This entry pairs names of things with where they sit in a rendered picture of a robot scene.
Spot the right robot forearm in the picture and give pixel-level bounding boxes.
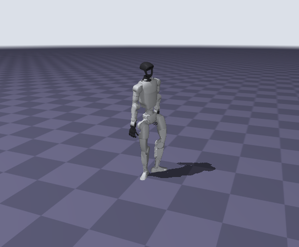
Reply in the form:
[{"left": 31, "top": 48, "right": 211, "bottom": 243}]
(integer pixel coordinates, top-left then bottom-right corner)
[{"left": 130, "top": 104, "right": 138, "bottom": 126}]

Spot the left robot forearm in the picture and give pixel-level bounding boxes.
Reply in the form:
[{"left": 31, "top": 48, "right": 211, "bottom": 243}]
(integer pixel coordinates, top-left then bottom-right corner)
[{"left": 154, "top": 99, "right": 161, "bottom": 114}]

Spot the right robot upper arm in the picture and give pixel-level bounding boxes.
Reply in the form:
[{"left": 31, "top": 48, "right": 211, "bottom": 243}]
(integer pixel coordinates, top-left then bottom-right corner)
[{"left": 132, "top": 83, "right": 143, "bottom": 110}]

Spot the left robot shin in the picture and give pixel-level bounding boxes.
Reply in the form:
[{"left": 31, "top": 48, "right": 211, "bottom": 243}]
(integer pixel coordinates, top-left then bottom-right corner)
[{"left": 154, "top": 145, "right": 164, "bottom": 168}]

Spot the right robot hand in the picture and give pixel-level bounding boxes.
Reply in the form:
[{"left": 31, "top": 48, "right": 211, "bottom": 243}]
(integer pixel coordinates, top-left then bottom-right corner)
[{"left": 129, "top": 123, "right": 139, "bottom": 138}]

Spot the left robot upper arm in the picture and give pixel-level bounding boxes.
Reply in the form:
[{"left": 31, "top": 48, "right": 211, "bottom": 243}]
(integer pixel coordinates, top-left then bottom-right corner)
[{"left": 154, "top": 78, "right": 161, "bottom": 101}]

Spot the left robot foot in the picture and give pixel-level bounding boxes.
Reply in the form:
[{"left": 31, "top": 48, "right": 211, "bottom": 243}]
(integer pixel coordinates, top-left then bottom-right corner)
[{"left": 151, "top": 166, "right": 167, "bottom": 172}]

